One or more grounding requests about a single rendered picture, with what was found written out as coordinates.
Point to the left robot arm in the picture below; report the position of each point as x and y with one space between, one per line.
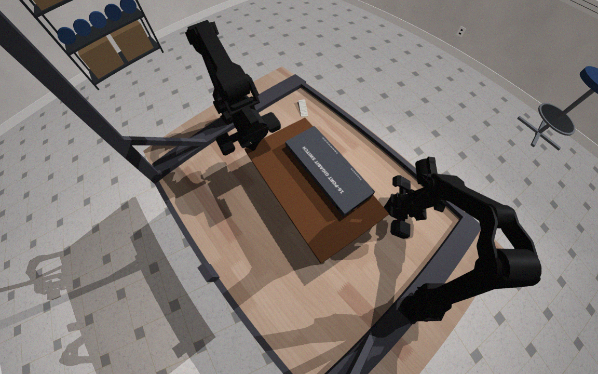
231 83

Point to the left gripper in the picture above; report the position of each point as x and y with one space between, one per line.
225 142

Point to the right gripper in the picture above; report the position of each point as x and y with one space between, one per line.
403 204

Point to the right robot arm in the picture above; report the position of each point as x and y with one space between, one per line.
494 269

